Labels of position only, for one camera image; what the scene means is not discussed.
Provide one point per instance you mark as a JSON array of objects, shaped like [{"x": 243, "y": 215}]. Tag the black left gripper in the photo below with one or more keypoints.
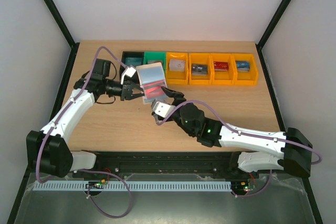
[{"x": 127, "y": 91}]

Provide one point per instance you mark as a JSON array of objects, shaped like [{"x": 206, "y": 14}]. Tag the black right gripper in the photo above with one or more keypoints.
[{"x": 174, "y": 105}]

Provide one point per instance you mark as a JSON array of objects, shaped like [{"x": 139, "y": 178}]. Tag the red black-stripe credit card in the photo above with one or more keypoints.
[{"x": 153, "y": 90}]

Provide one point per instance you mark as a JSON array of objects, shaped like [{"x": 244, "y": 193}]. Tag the beige leather card holder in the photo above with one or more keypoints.
[{"x": 163, "y": 97}]

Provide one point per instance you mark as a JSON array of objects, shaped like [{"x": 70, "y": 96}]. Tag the blue cards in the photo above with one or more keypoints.
[{"x": 150, "y": 74}]

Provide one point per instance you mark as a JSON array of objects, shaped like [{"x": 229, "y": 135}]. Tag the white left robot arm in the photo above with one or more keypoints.
[{"x": 47, "y": 149}]

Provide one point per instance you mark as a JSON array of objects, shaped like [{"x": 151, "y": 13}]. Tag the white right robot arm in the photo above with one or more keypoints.
[{"x": 289, "y": 151}]

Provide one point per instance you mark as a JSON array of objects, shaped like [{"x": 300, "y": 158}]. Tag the white card in yellow bin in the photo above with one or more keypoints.
[{"x": 177, "y": 65}]

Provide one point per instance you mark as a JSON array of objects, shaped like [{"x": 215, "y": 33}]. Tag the teal card in black bin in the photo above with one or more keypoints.
[{"x": 134, "y": 61}]

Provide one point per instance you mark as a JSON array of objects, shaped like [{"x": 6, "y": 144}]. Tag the grey cards in bin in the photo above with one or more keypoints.
[{"x": 199, "y": 69}]

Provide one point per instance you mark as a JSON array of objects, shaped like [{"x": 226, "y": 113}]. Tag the red card in bin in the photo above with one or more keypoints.
[{"x": 221, "y": 66}]

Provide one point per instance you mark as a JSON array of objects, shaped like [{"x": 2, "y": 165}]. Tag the blue card in bin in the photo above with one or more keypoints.
[{"x": 243, "y": 66}]

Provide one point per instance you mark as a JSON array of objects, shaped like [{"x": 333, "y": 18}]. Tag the yellow storage bin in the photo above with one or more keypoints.
[
  {"x": 177, "y": 77},
  {"x": 224, "y": 72},
  {"x": 200, "y": 58},
  {"x": 246, "y": 78}
]

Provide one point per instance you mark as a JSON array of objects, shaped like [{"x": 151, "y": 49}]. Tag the green storage bin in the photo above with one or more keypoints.
[{"x": 155, "y": 56}]

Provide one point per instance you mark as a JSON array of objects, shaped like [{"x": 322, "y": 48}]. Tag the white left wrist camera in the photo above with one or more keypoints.
[{"x": 127, "y": 74}]

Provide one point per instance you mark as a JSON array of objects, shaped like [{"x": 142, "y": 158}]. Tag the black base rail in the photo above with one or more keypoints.
[{"x": 219, "y": 165}]

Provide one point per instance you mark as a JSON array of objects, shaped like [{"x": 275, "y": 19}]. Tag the white slotted cable duct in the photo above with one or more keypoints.
[{"x": 66, "y": 185}]

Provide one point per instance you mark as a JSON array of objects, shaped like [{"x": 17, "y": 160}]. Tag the black frame post left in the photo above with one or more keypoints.
[{"x": 61, "y": 23}]

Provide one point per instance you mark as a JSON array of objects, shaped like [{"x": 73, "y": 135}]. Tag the black frame post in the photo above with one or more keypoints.
[
  {"x": 273, "y": 23},
  {"x": 61, "y": 23}
]

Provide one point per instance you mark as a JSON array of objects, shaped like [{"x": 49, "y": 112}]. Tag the black frame post right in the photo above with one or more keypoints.
[{"x": 273, "y": 23}]

